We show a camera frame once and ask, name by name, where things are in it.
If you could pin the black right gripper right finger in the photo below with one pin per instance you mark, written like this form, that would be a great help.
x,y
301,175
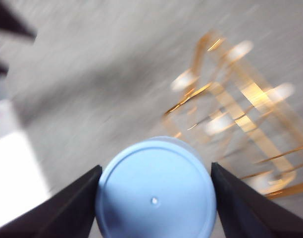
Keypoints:
x,y
250,213

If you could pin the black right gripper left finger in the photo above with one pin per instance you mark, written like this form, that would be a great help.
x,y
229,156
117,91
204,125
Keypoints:
x,y
62,215

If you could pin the blue ribbed plastic cup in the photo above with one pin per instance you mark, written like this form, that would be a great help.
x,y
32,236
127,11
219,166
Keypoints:
x,y
151,178

